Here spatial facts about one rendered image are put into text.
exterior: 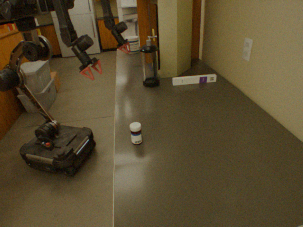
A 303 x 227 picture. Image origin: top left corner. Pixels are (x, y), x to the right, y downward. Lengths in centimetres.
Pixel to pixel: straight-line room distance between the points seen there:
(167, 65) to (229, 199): 93
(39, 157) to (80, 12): 479
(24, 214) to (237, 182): 171
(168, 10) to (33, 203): 183
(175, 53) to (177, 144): 70
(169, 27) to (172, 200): 97
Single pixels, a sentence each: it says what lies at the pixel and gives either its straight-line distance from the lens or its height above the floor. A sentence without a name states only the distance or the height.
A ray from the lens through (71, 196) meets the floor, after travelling 192.
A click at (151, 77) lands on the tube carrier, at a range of 118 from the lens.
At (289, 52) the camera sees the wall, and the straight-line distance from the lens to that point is 95.
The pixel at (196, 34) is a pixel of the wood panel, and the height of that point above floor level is 114.
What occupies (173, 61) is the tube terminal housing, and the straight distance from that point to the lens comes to 131.
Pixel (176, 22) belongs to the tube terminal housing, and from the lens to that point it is 127.
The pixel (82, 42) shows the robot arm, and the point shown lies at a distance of 113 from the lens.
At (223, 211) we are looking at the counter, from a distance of 59.
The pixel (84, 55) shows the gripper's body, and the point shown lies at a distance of 116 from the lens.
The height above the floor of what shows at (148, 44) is 119.
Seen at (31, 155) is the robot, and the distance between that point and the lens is 213.
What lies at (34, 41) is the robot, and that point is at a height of 121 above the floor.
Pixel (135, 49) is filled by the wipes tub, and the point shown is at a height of 98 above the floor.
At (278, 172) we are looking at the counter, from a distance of 73.
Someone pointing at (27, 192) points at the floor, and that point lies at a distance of 216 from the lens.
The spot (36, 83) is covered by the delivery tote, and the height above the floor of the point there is 48.
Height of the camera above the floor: 143
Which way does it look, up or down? 31 degrees down
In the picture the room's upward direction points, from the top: 4 degrees counter-clockwise
